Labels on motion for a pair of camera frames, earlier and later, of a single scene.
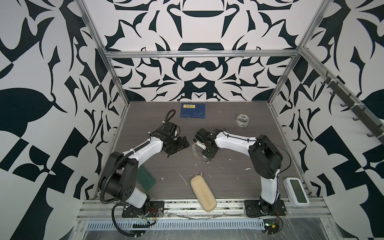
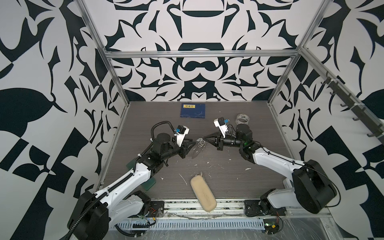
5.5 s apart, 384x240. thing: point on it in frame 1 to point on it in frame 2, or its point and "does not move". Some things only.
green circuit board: x=271 y=226 does not move
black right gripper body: x=207 y=153 to x=231 y=141
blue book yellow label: x=193 y=110 does not move
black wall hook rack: x=356 y=108 does not move
